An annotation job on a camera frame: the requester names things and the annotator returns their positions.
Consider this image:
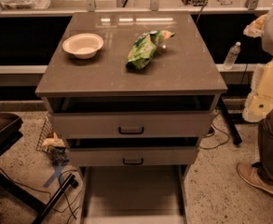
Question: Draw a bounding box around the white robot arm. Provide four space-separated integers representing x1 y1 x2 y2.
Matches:
242 6 273 122

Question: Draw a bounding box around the wire basket with snacks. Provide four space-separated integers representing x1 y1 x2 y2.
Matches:
36 118 68 161

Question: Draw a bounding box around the top grey drawer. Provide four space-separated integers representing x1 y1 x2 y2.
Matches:
46 95 218 139

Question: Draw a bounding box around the black cable on floor left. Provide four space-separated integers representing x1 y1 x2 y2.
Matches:
0 161 83 221

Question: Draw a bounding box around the brown shoe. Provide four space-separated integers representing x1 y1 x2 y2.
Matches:
237 163 273 195

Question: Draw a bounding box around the grey drawer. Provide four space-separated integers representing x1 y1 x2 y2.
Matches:
76 166 188 224
67 137 198 167
46 95 218 139

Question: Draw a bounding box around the black chair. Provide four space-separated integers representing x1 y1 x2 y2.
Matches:
0 101 80 224

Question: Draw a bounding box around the clear plastic water bottle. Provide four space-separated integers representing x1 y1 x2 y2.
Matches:
224 41 241 70

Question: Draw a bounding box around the grey drawer cabinet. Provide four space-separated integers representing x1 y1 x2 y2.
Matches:
36 11 226 224

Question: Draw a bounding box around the bottom grey drawer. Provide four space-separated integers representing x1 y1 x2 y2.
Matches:
76 166 188 224

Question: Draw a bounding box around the white paper bowl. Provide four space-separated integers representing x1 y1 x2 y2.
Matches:
62 34 103 59

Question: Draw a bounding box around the black table leg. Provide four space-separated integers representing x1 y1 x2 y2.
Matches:
218 98 242 146

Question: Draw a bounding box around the middle grey drawer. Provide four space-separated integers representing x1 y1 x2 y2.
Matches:
67 137 198 167

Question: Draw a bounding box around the green rice chip bag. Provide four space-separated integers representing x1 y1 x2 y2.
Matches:
126 30 175 71

